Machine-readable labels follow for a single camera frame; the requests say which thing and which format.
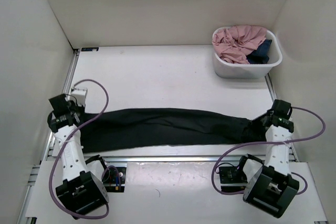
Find black trousers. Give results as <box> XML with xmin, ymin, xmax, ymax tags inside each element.
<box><xmin>80</xmin><ymin>108</ymin><xmax>266</xmax><ymax>153</ymax></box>

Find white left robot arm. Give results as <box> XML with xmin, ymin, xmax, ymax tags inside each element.
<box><xmin>47</xmin><ymin>91</ymin><xmax>110</xmax><ymax>220</ymax></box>

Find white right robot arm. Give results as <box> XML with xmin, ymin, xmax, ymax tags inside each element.
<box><xmin>236</xmin><ymin>100</ymin><xmax>299</xmax><ymax>218</ymax></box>

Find dark blue garment in basket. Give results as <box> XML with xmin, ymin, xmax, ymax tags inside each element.
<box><xmin>247</xmin><ymin>39</ymin><xmax>272</xmax><ymax>65</ymax></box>

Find small blue label sticker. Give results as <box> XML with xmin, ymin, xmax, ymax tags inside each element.
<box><xmin>81</xmin><ymin>47</ymin><xmax>99</xmax><ymax>52</ymax></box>

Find white plastic laundry basket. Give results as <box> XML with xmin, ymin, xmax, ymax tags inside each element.
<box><xmin>212</xmin><ymin>25</ymin><xmax>282</xmax><ymax>79</ymax></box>

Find pink garment in basket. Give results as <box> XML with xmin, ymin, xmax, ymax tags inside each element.
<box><xmin>212</xmin><ymin>25</ymin><xmax>267</xmax><ymax>65</ymax></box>

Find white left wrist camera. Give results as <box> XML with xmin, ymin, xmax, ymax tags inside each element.
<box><xmin>70</xmin><ymin>88</ymin><xmax>88</xmax><ymax>107</ymax></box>

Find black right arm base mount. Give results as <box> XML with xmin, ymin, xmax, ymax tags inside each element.
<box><xmin>215</xmin><ymin>163</ymin><xmax>247</xmax><ymax>193</ymax></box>

